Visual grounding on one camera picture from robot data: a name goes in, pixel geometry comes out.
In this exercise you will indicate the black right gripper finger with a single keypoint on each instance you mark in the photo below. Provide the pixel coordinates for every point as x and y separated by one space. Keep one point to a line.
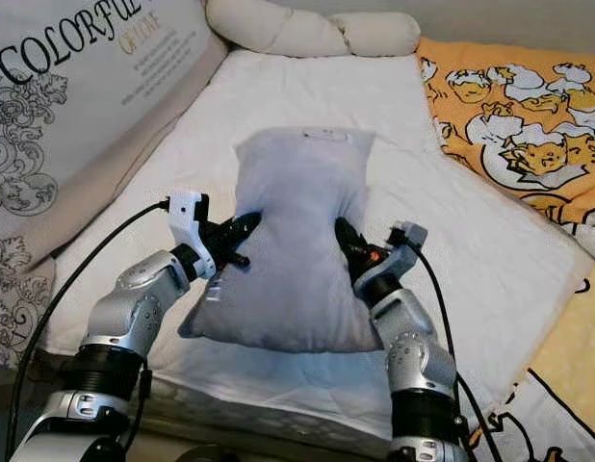
349 237

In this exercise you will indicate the grey pillow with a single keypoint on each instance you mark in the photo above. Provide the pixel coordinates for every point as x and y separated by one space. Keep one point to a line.
302 241

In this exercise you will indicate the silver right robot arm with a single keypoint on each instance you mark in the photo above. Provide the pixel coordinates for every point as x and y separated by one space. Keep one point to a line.
418 356

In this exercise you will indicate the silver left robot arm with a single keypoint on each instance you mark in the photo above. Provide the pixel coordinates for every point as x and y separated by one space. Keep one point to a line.
134 308

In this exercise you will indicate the grey patterned mattress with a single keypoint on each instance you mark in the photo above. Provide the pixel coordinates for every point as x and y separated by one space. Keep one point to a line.
269 423

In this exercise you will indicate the printed grey headboard cushion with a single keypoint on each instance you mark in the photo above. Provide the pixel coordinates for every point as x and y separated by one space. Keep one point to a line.
66 144

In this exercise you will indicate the cream bolster pillow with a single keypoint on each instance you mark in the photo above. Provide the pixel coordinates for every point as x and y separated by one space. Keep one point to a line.
307 29

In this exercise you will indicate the yellow cartoon egg blanket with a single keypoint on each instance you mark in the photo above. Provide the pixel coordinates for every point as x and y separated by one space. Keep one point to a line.
519 115

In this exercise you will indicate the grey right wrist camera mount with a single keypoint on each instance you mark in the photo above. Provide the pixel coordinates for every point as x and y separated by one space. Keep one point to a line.
405 239

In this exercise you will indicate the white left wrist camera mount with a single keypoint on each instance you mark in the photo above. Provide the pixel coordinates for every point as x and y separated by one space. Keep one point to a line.
187 217

